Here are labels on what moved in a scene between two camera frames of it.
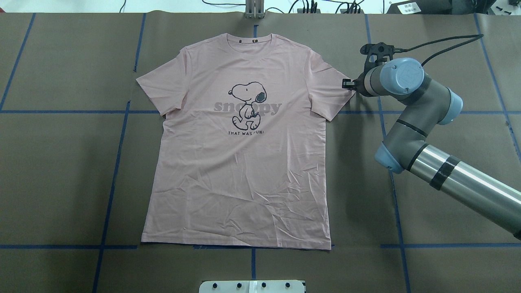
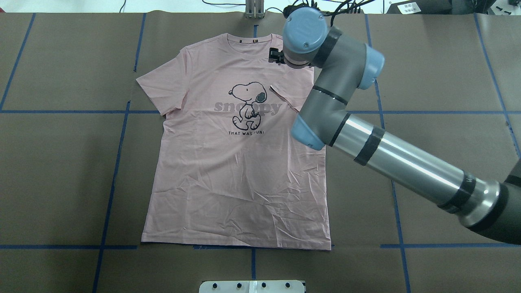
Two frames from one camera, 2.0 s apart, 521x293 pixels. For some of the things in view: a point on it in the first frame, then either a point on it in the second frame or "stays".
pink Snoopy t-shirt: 238,159 stays
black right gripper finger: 347,83 → 274,55
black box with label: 422,7 stays
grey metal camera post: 255,9 stays
